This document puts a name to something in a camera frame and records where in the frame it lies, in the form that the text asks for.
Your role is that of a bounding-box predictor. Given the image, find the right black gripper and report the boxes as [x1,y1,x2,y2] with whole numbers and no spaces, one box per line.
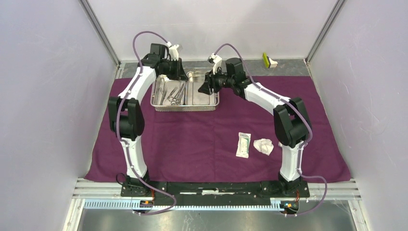
[198,66,234,95]

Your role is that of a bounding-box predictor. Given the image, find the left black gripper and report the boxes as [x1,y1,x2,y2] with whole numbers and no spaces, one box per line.
[161,58,189,81]

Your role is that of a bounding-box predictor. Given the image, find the metal instrument tray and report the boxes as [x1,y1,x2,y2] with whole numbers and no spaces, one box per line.
[150,69,220,112]

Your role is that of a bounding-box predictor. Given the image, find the white sterile packet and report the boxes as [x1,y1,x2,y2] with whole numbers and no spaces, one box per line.
[236,132,251,158]

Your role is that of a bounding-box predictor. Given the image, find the white gauze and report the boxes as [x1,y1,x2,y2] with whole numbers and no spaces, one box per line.
[253,139,274,156]

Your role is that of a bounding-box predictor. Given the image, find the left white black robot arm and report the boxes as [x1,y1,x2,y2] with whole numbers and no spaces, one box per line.
[108,42,187,197]

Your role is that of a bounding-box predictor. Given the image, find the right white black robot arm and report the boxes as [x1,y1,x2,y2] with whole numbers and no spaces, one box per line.
[198,54,312,196]

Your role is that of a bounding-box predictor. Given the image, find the steel surgical scissors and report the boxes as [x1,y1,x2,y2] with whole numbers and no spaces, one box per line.
[167,83,187,105]

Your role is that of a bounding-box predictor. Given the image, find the steel forceps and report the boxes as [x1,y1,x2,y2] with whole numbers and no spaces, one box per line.
[160,84,168,105]

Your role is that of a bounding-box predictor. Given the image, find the yellow green white object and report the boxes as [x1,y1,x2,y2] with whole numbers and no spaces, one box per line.
[262,52,278,69]

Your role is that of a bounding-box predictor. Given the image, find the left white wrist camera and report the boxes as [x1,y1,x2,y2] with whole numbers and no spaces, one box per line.
[166,42,182,61]

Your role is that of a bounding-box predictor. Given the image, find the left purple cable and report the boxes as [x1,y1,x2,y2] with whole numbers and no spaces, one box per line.
[115,31,177,216]

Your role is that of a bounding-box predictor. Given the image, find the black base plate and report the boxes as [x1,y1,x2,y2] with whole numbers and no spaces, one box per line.
[120,179,310,206]

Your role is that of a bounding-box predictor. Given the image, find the aluminium frame rail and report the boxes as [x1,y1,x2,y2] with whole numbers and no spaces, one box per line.
[63,178,371,231]

